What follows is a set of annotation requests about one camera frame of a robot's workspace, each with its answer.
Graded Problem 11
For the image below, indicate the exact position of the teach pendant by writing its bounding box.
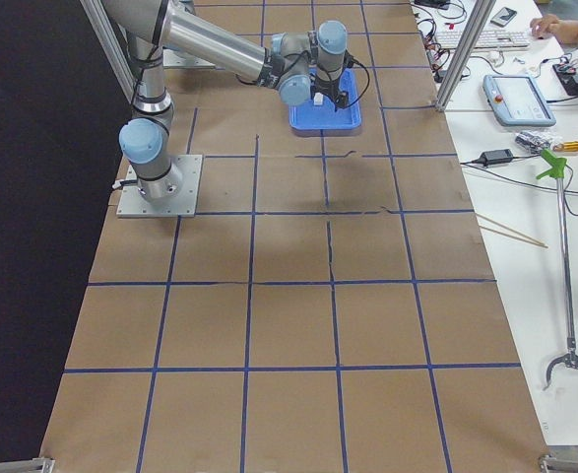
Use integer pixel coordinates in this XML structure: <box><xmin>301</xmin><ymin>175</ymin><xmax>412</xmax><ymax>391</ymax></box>
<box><xmin>482</xmin><ymin>75</ymin><xmax>556</xmax><ymax>127</ymax></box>

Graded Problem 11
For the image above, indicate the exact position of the white building block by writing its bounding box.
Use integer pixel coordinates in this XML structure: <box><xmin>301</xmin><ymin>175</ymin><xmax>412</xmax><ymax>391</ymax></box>
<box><xmin>313</xmin><ymin>93</ymin><xmax>324</xmax><ymax>106</ymax></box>

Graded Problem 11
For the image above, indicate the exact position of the smartphone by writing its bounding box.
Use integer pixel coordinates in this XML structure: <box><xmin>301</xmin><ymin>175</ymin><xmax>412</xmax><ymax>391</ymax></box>
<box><xmin>489</xmin><ymin>7</ymin><xmax>517</xmax><ymax>28</ymax></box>

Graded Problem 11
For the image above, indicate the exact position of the yellow tool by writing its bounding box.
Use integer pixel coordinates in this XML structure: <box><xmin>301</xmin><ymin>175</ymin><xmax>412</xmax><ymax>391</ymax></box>
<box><xmin>552</xmin><ymin>141</ymin><xmax>578</xmax><ymax>153</ymax></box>

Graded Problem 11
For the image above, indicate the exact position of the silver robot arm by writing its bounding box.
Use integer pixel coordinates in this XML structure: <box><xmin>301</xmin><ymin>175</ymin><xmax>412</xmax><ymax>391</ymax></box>
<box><xmin>102</xmin><ymin>1</ymin><xmax>354</xmax><ymax>204</ymax></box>

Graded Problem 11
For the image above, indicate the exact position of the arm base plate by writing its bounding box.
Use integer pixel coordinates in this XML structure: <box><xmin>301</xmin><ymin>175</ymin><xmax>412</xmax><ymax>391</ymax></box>
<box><xmin>162</xmin><ymin>47</ymin><xmax>216</xmax><ymax>69</ymax></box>
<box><xmin>116</xmin><ymin>155</ymin><xmax>203</xmax><ymax>218</ymax></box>

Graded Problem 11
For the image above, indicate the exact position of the person hand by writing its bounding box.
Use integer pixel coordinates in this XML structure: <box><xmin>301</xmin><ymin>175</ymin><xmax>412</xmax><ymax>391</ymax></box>
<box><xmin>529</xmin><ymin>15</ymin><xmax>571</xmax><ymax>40</ymax></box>

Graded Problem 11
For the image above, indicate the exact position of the black device with cables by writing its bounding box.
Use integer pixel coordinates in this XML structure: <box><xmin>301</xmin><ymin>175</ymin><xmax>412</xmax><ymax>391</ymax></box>
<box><xmin>552</xmin><ymin>64</ymin><xmax>578</xmax><ymax>97</ymax></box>

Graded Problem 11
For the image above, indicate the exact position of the green handled reacher grabber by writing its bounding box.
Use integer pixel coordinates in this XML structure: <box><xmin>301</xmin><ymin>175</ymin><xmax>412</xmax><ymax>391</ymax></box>
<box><xmin>537</xmin><ymin>149</ymin><xmax>578</xmax><ymax>389</ymax></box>

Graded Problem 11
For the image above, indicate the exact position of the white keyboard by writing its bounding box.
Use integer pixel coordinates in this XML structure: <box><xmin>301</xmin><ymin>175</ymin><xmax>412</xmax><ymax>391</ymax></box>
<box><xmin>435</xmin><ymin>30</ymin><xmax>531</xmax><ymax>50</ymax></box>

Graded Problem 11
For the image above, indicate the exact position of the bag of black parts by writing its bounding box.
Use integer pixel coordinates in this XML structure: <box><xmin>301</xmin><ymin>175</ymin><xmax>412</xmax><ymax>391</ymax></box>
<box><xmin>515</xmin><ymin>130</ymin><xmax>561</xmax><ymax>154</ymax></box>

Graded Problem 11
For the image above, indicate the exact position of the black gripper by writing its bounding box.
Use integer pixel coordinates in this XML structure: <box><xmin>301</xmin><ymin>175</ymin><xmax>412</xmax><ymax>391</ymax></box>
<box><xmin>312</xmin><ymin>48</ymin><xmax>353</xmax><ymax>110</ymax></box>

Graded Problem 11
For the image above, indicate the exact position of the brown paper table cover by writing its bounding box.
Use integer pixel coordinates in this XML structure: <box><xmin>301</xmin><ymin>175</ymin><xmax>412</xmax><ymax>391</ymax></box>
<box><xmin>41</xmin><ymin>1</ymin><xmax>545</xmax><ymax>472</ymax></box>

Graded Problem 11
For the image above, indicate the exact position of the left aluminium frame post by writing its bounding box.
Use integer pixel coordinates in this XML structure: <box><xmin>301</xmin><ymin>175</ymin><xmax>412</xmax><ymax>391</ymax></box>
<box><xmin>80</xmin><ymin>0</ymin><xmax>135</xmax><ymax>102</ymax></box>

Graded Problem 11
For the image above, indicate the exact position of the aluminium frame post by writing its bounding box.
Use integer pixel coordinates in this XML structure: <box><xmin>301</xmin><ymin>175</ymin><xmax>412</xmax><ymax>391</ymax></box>
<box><xmin>435</xmin><ymin>0</ymin><xmax>495</xmax><ymax>112</ymax></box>
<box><xmin>80</xmin><ymin>0</ymin><xmax>135</xmax><ymax>102</ymax></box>

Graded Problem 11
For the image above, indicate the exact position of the black power adapter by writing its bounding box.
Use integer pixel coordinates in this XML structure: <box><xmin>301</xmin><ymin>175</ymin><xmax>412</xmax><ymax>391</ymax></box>
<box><xmin>479</xmin><ymin>149</ymin><xmax>514</xmax><ymax>167</ymax></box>

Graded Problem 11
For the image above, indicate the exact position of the blue plastic tray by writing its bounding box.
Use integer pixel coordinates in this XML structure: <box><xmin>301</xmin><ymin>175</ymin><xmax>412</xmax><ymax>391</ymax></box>
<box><xmin>287</xmin><ymin>67</ymin><xmax>363</xmax><ymax>137</ymax></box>

